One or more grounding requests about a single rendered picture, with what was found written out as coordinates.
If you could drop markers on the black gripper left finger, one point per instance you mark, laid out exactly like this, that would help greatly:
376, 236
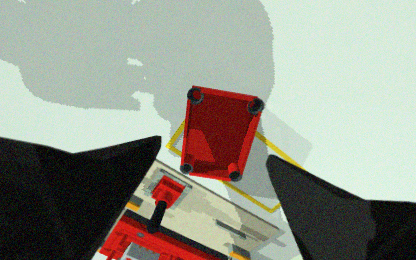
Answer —
85, 192

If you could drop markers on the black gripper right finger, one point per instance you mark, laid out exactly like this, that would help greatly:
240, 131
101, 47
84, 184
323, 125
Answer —
330, 223

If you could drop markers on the yellow rectangular frame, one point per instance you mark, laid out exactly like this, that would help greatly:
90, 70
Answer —
259, 136

